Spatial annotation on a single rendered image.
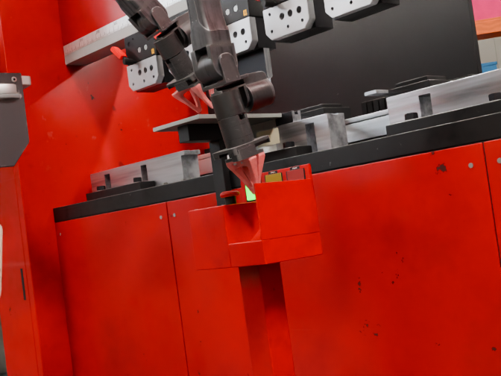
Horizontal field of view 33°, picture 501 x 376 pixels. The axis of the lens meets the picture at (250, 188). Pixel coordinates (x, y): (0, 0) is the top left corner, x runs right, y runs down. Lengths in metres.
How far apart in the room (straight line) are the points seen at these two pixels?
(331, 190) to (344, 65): 0.89
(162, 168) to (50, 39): 0.66
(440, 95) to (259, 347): 0.63
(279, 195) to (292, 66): 1.25
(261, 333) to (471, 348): 0.40
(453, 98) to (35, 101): 1.48
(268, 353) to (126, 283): 0.87
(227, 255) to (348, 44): 1.18
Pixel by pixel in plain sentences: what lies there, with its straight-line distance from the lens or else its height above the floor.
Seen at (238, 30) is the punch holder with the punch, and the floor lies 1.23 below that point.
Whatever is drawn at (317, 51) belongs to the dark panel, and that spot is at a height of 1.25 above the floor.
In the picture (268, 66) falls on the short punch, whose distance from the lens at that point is 2.17.
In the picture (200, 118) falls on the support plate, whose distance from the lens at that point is 1.94.
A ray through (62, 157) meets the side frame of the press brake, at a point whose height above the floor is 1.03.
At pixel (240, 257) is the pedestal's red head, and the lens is 1.61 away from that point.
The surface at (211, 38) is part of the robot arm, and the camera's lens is 1.59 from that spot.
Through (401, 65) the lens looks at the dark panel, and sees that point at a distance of 2.53.
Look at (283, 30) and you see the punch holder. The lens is 2.08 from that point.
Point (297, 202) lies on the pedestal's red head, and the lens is 1.64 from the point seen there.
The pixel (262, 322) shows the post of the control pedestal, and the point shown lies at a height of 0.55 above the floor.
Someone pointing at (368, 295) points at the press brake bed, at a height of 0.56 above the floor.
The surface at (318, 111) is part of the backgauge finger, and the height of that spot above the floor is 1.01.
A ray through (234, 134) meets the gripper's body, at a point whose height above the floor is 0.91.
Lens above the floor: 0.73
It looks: 3 degrees up
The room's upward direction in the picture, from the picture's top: 8 degrees counter-clockwise
